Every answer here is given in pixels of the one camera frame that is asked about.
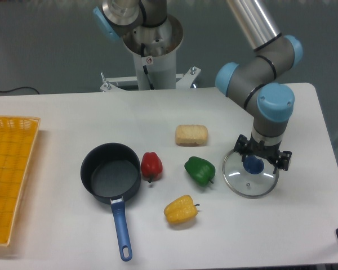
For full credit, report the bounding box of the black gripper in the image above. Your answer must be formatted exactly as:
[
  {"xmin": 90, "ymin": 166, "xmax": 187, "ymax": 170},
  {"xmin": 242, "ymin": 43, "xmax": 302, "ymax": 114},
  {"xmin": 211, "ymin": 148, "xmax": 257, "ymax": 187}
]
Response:
[{"xmin": 233, "ymin": 134, "xmax": 292, "ymax": 174}]

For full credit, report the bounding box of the glass lid with blue knob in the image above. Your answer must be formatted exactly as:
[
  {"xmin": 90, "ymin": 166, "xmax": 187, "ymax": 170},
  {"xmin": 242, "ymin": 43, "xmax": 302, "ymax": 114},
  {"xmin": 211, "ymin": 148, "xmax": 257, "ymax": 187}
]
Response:
[{"xmin": 222, "ymin": 150, "xmax": 279, "ymax": 199}]

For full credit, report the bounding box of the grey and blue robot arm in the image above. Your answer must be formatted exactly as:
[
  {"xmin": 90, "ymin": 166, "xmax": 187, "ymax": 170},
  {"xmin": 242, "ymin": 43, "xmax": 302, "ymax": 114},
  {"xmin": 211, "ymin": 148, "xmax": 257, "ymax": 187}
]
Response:
[{"xmin": 93, "ymin": 1, "xmax": 303, "ymax": 170}]

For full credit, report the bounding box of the green bell pepper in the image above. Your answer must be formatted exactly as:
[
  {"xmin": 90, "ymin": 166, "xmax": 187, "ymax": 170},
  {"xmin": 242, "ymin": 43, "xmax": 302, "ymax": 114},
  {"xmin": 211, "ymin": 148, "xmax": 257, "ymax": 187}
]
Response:
[{"xmin": 184, "ymin": 156, "xmax": 216, "ymax": 187}]

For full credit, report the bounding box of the beige bread loaf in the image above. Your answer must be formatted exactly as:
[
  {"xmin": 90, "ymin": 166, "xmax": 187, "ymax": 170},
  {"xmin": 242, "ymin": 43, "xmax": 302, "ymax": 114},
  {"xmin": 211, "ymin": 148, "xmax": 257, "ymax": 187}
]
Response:
[{"xmin": 175, "ymin": 124, "xmax": 208, "ymax": 146}]

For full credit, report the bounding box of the yellow bell pepper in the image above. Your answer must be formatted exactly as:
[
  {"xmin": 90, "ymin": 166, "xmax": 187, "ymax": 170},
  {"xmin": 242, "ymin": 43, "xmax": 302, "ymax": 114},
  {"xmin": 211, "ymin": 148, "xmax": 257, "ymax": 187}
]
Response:
[{"xmin": 164, "ymin": 195, "xmax": 199, "ymax": 224}]

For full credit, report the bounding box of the red bell pepper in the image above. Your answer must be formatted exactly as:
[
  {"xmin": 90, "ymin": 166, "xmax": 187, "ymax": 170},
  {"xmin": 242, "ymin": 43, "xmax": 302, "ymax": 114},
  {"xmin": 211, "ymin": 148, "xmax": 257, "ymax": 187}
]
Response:
[{"xmin": 141, "ymin": 152, "xmax": 163, "ymax": 183}]

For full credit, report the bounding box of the yellow woven basket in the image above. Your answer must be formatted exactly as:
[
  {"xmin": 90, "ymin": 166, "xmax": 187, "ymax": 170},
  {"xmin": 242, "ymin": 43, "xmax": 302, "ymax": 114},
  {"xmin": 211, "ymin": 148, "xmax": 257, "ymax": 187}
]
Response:
[{"xmin": 0, "ymin": 115, "xmax": 41, "ymax": 246}]

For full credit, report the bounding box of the dark saucepan with blue handle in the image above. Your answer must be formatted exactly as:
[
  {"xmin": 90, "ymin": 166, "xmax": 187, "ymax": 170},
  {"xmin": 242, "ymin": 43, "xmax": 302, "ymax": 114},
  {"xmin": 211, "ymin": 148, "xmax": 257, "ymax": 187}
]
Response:
[{"xmin": 80, "ymin": 143, "xmax": 141, "ymax": 262}]

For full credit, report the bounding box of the black cable on floor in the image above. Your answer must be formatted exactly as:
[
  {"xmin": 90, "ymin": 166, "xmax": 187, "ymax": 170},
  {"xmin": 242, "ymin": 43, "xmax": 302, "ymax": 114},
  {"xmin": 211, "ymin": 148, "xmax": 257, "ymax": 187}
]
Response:
[{"xmin": 0, "ymin": 86, "xmax": 41, "ymax": 95}]

